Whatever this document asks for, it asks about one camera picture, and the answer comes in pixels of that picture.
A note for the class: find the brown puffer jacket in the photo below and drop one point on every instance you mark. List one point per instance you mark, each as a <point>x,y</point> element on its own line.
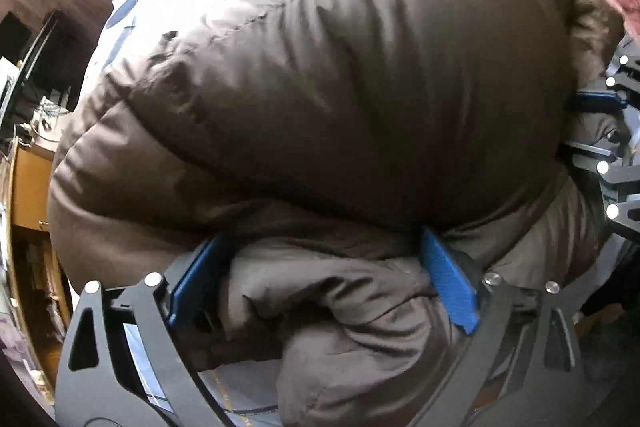
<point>325,82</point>

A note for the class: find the dark computer desk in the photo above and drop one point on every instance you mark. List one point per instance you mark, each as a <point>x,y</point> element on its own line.
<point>55,47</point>

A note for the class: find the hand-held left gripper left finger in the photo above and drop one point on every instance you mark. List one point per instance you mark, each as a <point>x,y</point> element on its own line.
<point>197,277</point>

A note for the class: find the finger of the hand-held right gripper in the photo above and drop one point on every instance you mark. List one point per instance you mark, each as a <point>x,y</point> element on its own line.
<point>612,187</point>
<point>595,99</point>

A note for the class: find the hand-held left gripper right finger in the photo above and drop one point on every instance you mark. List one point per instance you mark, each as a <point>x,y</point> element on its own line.
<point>450,282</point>

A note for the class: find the white flower print computer tower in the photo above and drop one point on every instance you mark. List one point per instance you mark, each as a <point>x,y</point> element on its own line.
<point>47,127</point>

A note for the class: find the yellow wooden cabinet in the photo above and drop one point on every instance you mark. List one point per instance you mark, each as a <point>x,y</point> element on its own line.
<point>30,187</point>

